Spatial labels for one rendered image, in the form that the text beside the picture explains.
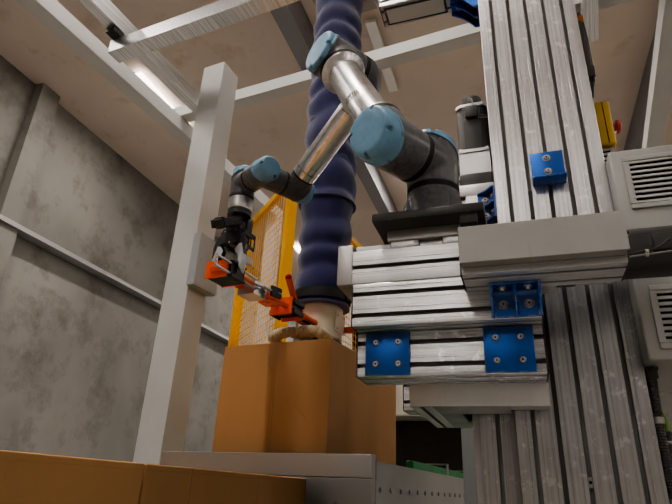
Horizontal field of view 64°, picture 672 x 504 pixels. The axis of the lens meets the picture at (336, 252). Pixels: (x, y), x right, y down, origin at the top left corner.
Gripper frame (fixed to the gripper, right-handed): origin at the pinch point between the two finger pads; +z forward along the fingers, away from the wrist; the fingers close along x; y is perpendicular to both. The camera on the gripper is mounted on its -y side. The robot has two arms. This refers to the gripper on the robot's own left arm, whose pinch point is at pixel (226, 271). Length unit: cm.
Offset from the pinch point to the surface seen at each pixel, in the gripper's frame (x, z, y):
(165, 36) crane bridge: 113, -187, 55
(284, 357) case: -3.3, 18.1, 30.2
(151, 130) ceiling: 481, -445, 378
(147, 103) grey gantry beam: 183, -202, 112
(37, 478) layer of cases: -22, 57, -62
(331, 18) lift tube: -2, -147, 49
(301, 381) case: -10.1, 25.8, 30.2
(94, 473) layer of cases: -22, 56, -52
